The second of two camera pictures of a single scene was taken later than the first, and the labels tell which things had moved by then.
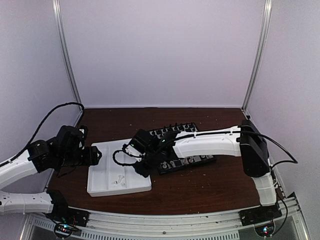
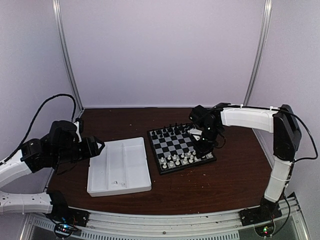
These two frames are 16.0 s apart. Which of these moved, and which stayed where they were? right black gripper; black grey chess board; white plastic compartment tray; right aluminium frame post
Moved: right black gripper
Stayed: black grey chess board; white plastic compartment tray; right aluminium frame post
